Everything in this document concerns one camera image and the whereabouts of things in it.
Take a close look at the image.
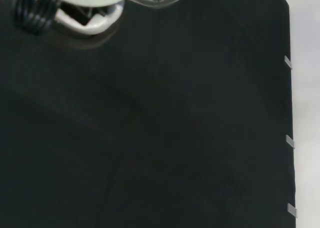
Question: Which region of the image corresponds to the black bench cloth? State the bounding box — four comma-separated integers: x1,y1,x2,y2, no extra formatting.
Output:
0,0,299,228

